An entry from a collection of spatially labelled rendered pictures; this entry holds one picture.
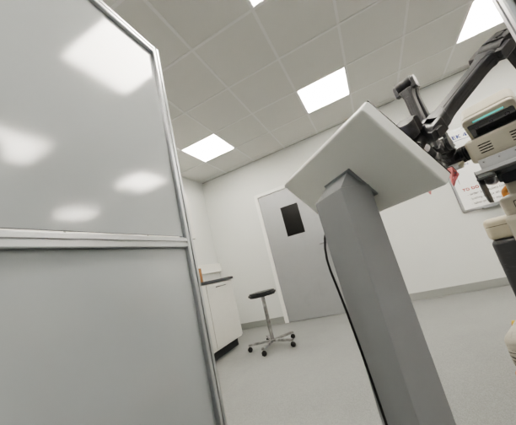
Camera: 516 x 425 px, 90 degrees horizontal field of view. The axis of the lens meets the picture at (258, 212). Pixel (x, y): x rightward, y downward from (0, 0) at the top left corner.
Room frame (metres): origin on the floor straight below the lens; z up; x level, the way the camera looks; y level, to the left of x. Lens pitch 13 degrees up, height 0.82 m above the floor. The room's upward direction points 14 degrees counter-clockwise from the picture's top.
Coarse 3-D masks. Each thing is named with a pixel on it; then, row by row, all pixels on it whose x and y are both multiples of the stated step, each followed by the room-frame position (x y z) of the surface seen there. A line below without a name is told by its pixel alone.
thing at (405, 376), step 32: (352, 192) 0.80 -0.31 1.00; (352, 224) 0.79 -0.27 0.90; (352, 256) 0.83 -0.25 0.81; (384, 256) 0.82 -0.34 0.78; (352, 288) 0.88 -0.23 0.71; (384, 288) 0.80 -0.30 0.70; (352, 320) 0.92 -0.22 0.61; (384, 320) 0.79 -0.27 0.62; (416, 320) 0.83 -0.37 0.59; (384, 352) 0.83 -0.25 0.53; (416, 352) 0.81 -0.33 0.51; (384, 384) 0.87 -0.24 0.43; (416, 384) 0.80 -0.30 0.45; (416, 416) 0.79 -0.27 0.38; (448, 416) 0.83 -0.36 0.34
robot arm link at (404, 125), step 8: (408, 120) 0.82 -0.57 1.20; (416, 120) 0.82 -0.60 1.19; (400, 128) 0.82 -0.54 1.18; (408, 128) 0.81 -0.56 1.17; (416, 128) 0.82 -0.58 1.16; (424, 128) 0.83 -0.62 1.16; (440, 128) 0.83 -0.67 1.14; (416, 136) 0.83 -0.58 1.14; (432, 136) 0.84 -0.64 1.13; (440, 136) 0.84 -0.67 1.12
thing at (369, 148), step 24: (360, 120) 0.65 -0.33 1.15; (384, 120) 0.64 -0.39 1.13; (336, 144) 0.76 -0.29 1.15; (360, 144) 0.71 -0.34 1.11; (384, 144) 0.68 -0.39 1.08; (408, 144) 0.66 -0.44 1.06; (312, 168) 0.91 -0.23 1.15; (336, 168) 0.84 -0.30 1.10; (360, 168) 0.79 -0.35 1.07; (384, 168) 0.75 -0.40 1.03; (408, 168) 0.71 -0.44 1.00; (432, 168) 0.68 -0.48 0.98; (312, 192) 1.03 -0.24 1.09; (384, 192) 0.83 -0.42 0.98; (408, 192) 0.78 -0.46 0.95
